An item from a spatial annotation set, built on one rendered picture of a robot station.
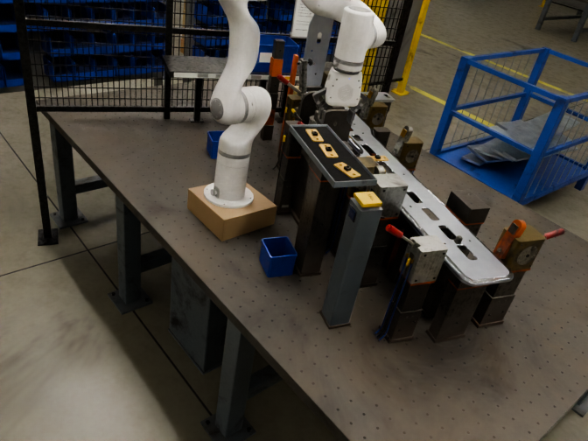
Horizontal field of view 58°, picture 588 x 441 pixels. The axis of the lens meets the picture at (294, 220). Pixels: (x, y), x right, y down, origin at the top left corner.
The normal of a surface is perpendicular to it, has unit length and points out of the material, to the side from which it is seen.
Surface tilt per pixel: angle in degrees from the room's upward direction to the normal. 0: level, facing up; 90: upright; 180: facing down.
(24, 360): 0
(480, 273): 0
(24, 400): 0
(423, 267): 90
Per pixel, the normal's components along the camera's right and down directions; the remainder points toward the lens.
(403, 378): 0.15, -0.82
